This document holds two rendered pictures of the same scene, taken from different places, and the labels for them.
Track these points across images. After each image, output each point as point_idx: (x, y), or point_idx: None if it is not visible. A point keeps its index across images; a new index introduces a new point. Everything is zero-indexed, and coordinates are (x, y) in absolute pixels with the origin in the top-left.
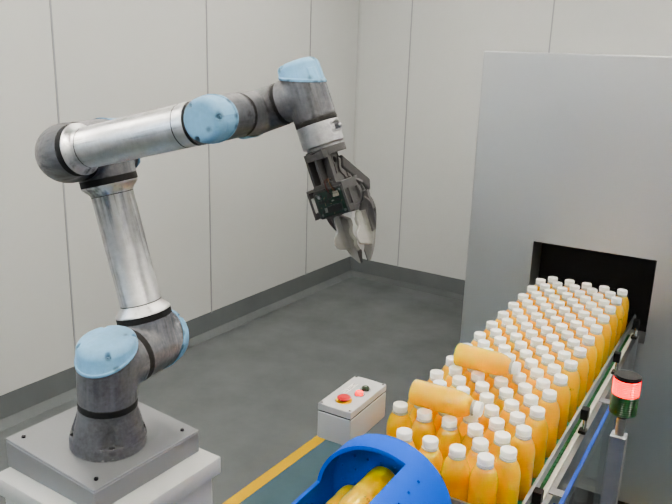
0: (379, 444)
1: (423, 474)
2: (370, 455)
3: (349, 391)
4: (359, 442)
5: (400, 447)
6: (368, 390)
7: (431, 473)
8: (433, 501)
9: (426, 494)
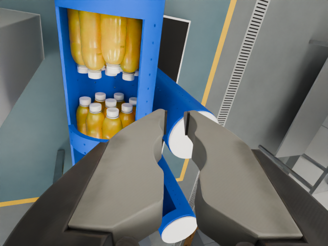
0: (117, 7)
1: (155, 13)
2: None
3: None
4: (95, 4)
5: (134, 0)
6: None
7: (158, 4)
8: (161, 22)
9: (159, 26)
